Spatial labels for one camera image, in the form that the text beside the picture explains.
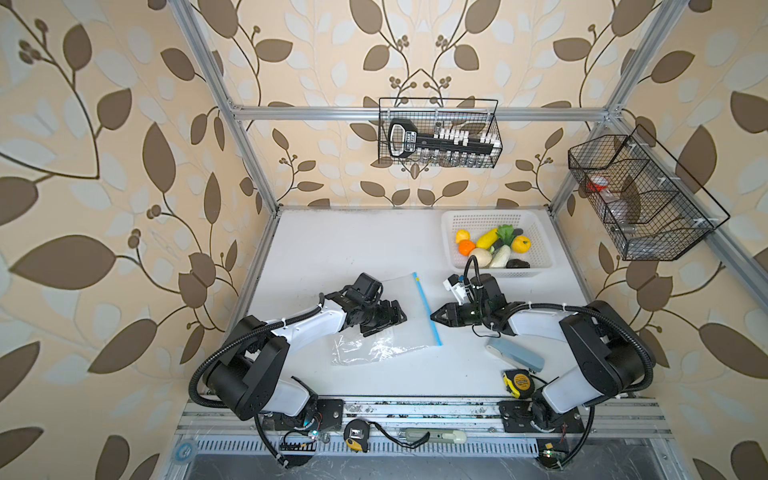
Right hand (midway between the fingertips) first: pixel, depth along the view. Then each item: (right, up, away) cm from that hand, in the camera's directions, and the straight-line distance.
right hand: (435, 319), depth 88 cm
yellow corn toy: (+21, +23, +18) cm, 36 cm away
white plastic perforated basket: (+19, +30, +21) cm, 41 cm away
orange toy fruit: (+13, +21, +17) cm, 30 cm away
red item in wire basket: (+44, +39, -7) cm, 59 cm away
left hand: (-10, +1, -3) cm, 11 cm away
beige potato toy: (+18, +18, +11) cm, 28 cm away
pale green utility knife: (-2, -23, -17) cm, 29 cm away
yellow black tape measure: (+21, -13, -11) cm, 27 cm away
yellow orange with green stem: (+32, +22, +15) cm, 42 cm away
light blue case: (+22, -8, -5) cm, 24 cm away
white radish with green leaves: (+25, +19, +14) cm, 34 cm away
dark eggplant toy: (+29, +16, +11) cm, 35 cm away
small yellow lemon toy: (+13, +25, +20) cm, 35 cm away
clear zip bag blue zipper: (-5, -4, +1) cm, 7 cm away
